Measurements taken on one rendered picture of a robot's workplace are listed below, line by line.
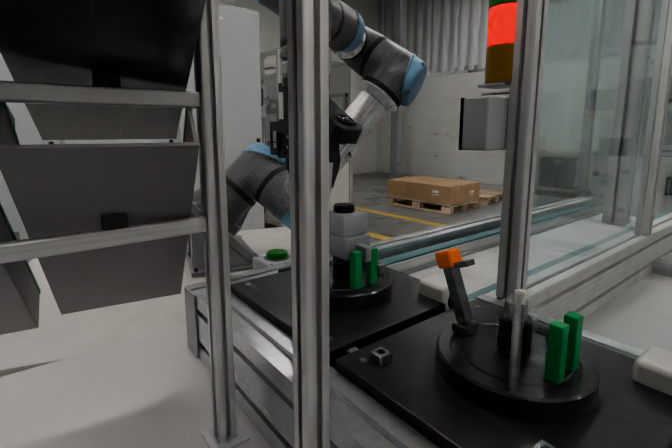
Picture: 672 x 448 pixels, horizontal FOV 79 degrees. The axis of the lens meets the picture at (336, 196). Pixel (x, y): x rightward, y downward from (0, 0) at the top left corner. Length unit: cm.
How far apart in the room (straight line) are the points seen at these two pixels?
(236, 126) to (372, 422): 352
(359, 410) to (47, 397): 43
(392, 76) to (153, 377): 79
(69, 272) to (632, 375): 55
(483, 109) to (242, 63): 341
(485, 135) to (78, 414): 61
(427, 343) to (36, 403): 49
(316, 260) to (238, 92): 357
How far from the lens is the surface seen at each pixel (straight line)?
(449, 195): 596
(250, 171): 104
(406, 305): 56
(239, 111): 382
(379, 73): 104
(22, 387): 73
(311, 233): 27
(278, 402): 47
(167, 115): 46
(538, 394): 39
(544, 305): 72
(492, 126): 58
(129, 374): 68
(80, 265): 48
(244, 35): 394
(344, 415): 39
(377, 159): 1155
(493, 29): 62
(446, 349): 43
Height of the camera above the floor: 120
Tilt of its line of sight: 9 degrees down
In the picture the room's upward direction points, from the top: straight up
